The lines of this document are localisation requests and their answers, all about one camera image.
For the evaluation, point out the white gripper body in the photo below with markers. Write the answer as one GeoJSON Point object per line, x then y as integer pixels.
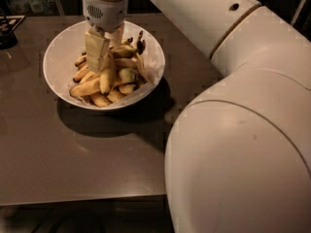
{"type": "Point", "coordinates": [106, 13]}

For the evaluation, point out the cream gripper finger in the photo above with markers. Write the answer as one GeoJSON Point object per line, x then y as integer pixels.
{"type": "Point", "coordinates": [115, 37]}
{"type": "Point", "coordinates": [96, 49]}

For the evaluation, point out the large top yellow banana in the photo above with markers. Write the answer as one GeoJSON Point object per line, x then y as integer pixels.
{"type": "Point", "coordinates": [107, 73]}

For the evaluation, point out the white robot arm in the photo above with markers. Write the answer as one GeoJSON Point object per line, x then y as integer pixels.
{"type": "Point", "coordinates": [238, 157]}

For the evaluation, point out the white ceramic bowl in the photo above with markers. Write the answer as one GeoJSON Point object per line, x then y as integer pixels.
{"type": "Point", "coordinates": [66, 47]}

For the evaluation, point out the front left yellow banana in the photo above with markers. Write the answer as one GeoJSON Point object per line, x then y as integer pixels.
{"type": "Point", "coordinates": [85, 89]}

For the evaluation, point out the bunch of yellow bananas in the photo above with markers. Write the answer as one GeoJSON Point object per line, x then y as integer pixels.
{"type": "Point", "coordinates": [129, 76]}

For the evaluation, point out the black object at left edge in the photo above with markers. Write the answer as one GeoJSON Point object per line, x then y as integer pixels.
{"type": "Point", "coordinates": [8, 38]}

